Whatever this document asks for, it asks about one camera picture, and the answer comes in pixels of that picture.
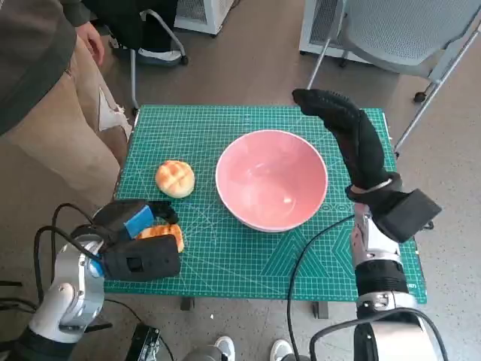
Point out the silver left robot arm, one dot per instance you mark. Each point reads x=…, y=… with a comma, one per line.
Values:
x=71, y=286

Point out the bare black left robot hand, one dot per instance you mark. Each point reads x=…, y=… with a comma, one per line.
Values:
x=120, y=218

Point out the rectangular striped toy bread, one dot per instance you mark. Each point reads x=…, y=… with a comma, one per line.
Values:
x=165, y=230

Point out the pink bowl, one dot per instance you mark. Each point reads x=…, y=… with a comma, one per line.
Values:
x=270, y=180

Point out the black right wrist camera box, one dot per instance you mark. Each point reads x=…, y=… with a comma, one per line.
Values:
x=409, y=214

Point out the round toy bread bun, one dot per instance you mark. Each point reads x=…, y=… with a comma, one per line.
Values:
x=174, y=178

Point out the grey mesh chair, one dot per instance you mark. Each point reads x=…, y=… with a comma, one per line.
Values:
x=406, y=34

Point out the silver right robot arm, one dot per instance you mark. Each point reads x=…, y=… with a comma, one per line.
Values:
x=379, y=274

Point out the grey rounded robot leg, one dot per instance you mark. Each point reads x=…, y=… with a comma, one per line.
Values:
x=204, y=355

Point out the black table bracket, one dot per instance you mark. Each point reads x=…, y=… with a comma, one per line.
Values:
x=186, y=304
x=321, y=311

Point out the white mesh cabinet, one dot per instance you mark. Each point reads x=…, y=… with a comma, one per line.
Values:
x=319, y=26
x=203, y=15

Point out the metal frame office chair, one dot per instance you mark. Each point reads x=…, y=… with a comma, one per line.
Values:
x=132, y=75

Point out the green cutting mat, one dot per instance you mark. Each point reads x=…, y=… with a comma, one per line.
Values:
x=225, y=255

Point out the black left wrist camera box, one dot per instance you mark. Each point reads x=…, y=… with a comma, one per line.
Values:
x=150, y=259

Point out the white shoe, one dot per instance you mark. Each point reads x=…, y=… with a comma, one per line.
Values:
x=281, y=349
x=225, y=347

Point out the person's hand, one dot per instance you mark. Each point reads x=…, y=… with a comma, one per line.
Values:
x=92, y=41

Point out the person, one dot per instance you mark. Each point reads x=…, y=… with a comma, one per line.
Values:
x=146, y=22
x=37, y=113

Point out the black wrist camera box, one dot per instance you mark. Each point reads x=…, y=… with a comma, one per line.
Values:
x=150, y=259
x=409, y=214

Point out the black device with connectors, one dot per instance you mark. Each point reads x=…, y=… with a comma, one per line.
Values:
x=144, y=342

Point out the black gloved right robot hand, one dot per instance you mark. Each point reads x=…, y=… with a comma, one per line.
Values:
x=357, y=143

